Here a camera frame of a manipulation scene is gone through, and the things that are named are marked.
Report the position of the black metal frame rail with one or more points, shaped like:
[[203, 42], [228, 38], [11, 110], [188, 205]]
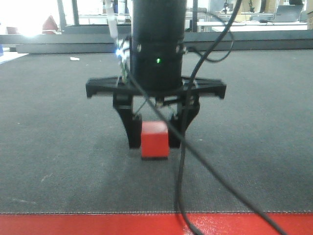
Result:
[[103, 43]]

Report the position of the dark grey table mat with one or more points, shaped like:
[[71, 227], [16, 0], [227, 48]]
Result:
[[61, 152]]

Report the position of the white background desk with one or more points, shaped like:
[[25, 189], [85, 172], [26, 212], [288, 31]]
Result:
[[252, 26]]

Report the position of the grey laptop in background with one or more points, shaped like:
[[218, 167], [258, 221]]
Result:
[[288, 13]]

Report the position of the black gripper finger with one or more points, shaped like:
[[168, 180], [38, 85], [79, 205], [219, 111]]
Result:
[[177, 119], [123, 104]]

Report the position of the red magnetic cube block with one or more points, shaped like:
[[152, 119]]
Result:
[[154, 140]]

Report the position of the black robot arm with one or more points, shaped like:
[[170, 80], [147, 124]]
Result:
[[160, 22]]

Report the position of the dark red bag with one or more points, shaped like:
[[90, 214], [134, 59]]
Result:
[[50, 26]]

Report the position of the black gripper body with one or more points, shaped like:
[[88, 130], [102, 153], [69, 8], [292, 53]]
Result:
[[153, 70]]

